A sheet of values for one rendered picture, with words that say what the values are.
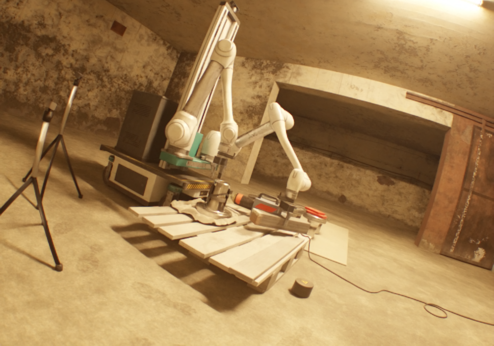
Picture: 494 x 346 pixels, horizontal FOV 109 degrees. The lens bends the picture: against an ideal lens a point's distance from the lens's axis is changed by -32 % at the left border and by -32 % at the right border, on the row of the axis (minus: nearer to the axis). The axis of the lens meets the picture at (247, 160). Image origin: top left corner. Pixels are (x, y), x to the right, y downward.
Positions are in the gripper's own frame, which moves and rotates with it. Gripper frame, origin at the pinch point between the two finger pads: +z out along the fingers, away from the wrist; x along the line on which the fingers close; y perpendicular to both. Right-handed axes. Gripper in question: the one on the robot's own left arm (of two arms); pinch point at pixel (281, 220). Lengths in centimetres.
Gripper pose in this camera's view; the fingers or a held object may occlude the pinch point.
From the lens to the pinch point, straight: 187.5
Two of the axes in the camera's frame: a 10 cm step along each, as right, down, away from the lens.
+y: 8.8, 2.9, 3.7
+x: -3.5, -1.3, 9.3
